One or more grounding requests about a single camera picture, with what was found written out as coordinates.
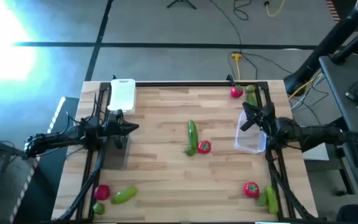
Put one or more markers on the black tripod legs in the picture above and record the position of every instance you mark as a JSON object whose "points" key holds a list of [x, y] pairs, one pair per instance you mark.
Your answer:
{"points": [[182, 2]]}

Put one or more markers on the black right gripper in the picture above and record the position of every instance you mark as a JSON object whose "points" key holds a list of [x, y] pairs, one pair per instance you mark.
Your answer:
{"points": [[263, 115]]}

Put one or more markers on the black pole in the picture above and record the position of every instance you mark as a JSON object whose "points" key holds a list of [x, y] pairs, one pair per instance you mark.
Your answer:
{"points": [[353, 43]]}

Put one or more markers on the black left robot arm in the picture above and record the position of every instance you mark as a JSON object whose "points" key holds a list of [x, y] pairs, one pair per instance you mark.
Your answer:
{"points": [[57, 140]]}

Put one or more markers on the black desk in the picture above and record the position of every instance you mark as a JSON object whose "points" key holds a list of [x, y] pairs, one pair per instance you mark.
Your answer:
{"points": [[340, 93]]}

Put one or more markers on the clear plastic bin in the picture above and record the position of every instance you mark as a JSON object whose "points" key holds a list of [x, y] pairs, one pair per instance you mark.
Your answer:
{"points": [[250, 140]]}

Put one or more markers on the black cabinet with striped tape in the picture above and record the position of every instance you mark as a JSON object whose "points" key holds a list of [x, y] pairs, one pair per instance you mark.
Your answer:
{"points": [[42, 186]]}

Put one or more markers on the grey translucent plastic bin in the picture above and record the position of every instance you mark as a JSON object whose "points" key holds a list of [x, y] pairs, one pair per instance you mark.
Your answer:
{"points": [[117, 154]]}

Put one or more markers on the person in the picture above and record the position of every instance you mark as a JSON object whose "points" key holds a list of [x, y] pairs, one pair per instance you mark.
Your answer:
{"points": [[356, 214]]}

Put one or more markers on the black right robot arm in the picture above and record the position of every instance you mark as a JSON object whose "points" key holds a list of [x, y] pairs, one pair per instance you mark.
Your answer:
{"points": [[309, 135]]}

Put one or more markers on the white plastic bin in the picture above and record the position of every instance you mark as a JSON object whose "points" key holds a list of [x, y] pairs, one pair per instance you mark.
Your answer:
{"points": [[122, 96]]}

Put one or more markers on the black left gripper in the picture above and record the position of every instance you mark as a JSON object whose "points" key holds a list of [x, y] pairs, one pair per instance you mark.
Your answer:
{"points": [[116, 127]]}

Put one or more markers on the black aluminium table frame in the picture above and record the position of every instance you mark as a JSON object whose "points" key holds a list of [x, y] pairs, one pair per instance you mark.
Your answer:
{"points": [[197, 83]]}

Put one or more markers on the white box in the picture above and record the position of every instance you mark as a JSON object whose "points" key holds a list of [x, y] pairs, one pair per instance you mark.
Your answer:
{"points": [[317, 154]]}

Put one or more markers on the long dark green cucumber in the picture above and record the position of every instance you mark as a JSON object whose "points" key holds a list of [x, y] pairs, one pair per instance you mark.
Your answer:
{"points": [[193, 135]]}

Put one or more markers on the red toy tomato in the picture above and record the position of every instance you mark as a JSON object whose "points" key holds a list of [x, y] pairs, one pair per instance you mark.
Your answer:
{"points": [[251, 189], [236, 92], [204, 147], [102, 192]]}

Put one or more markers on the black tower fan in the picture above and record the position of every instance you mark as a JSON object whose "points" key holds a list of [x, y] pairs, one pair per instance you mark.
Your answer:
{"points": [[322, 46]]}

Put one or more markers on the small black frame clamp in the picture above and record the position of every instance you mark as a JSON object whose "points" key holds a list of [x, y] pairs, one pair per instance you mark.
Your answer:
{"points": [[114, 77]]}

